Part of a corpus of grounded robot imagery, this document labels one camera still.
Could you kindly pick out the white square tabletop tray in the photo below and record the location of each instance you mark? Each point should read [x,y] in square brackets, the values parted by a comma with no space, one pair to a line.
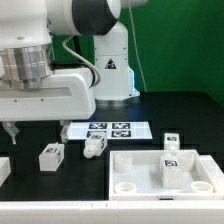
[135,176]

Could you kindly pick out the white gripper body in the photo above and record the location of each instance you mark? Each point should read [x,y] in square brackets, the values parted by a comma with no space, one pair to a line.
[65,95]

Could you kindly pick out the white L-shaped obstacle fence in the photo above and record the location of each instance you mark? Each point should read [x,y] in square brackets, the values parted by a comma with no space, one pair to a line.
[75,194]

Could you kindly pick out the white sheet with tags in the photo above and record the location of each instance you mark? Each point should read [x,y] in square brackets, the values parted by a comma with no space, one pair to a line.
[114,130]

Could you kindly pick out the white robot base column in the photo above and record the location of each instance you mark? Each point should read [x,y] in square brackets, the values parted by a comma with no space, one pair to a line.
[116,86]

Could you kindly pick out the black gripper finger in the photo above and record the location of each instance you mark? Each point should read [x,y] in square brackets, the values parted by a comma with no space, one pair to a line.
[64,131]
[11,129]

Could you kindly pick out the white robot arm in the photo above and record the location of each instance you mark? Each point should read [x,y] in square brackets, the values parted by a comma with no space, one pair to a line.
[35,88]

